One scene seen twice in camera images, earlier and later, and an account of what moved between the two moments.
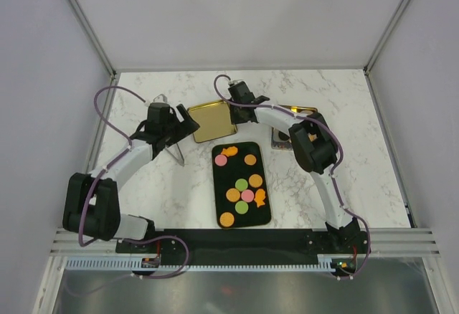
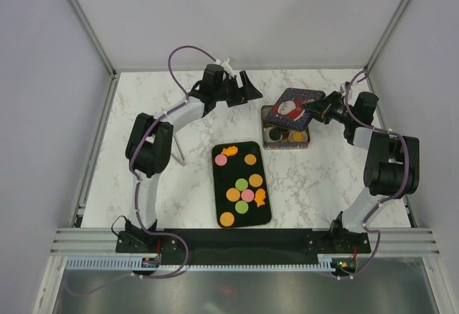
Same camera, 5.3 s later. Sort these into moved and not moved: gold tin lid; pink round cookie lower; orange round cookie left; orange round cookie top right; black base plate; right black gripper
Moved: right black gripper; gold tin lid
Not moved: orange round cookie top right; pink round cookie lower; black base plate; orange round cookie left
